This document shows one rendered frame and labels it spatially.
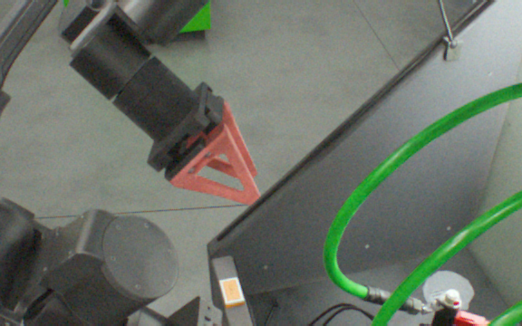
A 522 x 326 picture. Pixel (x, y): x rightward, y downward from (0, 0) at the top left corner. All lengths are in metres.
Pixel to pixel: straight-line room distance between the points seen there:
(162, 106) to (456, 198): 0.75
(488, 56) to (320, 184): 0.34
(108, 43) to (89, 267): 0.21
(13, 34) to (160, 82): 0.46
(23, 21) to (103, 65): 0.44
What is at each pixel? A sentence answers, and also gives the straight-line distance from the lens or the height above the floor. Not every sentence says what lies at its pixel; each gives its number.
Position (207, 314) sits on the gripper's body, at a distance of 0.44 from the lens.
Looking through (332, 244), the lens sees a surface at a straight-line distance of 0.57.
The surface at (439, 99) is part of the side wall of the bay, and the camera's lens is 0.95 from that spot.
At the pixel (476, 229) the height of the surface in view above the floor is 1.34.
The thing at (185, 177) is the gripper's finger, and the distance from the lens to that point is 0.49.
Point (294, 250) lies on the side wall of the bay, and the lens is 1.04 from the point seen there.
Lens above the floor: 1.67
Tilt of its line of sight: 37 degrees down
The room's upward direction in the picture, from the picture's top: straight up
